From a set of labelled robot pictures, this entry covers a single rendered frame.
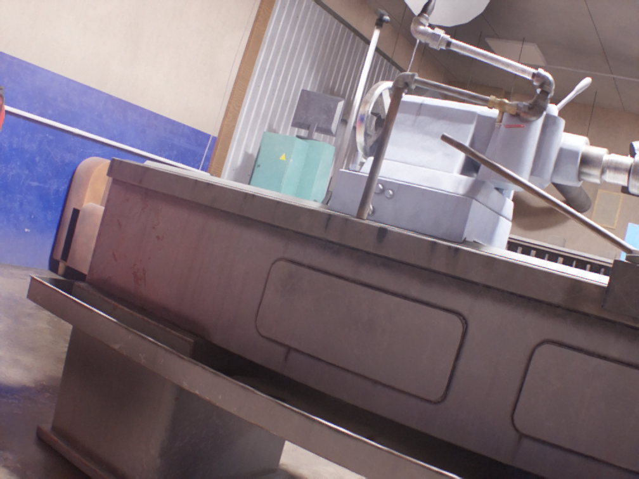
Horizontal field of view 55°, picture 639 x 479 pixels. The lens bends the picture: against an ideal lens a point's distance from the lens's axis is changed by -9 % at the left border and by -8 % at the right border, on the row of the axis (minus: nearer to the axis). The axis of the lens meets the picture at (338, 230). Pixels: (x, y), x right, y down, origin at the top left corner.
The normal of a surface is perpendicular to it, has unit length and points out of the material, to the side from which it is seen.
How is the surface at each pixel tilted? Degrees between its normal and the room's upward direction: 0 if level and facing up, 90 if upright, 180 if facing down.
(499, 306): 90
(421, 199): 90
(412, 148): 70
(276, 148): 90
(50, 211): 90
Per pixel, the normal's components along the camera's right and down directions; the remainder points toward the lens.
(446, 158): -0.34, -0.53
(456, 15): 0.14, 0.82
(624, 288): -0.50, -0.15
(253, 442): 0.82, 0.22
